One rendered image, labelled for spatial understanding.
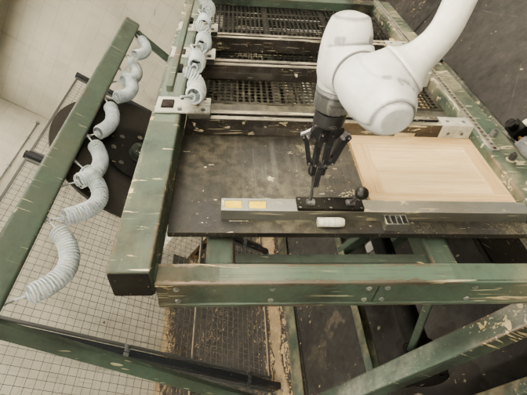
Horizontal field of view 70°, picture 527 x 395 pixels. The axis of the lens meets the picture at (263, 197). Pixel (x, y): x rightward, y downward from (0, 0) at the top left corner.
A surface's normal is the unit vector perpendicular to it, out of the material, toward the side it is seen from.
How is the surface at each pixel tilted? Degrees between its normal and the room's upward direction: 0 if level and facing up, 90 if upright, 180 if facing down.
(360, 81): 14
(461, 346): 0
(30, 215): 90
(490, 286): 90
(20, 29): 90
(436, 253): 58
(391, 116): 97
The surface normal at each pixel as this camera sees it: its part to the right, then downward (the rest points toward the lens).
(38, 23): 0.06, 0.69
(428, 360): -0.81, -0.39
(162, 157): 0.07, -0.72
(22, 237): 0.58, -0.60
